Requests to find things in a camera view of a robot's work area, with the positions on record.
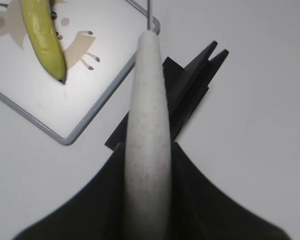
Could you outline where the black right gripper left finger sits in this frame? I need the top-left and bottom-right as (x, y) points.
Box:
(15, 143), (125, 240)

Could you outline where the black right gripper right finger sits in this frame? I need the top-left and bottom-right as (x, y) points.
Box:
(171, 142), (290, 240)

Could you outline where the knife with white handle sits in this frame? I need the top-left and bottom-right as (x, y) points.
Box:
(123, 1), (172, 240)

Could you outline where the yellow plastic banana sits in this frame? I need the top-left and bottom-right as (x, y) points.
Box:
(20, 0), (67, 84)

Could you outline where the black knife stand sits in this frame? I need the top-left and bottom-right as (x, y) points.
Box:
(104, 41), (230, 152)

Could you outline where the grey-rimmed deer cutting board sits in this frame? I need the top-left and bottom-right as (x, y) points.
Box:
(0, 0), (149, 145)

